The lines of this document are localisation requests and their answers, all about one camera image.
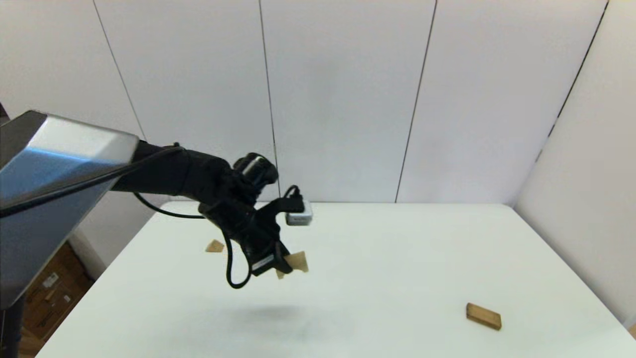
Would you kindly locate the brown cardboard box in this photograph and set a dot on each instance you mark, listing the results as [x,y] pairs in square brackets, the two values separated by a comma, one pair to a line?
[54,278]
[59,314]

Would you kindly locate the rectangular wooden block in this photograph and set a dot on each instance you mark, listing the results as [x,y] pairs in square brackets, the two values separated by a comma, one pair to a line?
[483,316]

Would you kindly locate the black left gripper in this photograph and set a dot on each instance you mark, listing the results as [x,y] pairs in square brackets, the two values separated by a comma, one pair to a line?
[248,228]

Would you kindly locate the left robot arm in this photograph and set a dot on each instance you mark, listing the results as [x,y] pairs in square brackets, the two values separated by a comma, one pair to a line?
[59,164]

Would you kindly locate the dark wall picture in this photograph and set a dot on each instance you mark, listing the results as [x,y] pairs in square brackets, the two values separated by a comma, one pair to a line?
[3,113]

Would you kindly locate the tan wooden object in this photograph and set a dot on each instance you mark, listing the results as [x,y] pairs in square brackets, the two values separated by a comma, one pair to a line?
[632,332]

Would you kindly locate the arched wooden block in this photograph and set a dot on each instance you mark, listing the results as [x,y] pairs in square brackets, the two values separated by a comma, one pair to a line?
[299,261]

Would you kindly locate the triangular wooden block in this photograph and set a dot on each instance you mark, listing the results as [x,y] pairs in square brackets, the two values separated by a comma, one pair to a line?
[215,246]

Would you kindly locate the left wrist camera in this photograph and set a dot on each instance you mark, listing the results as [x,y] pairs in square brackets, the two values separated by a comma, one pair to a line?
[299,217]

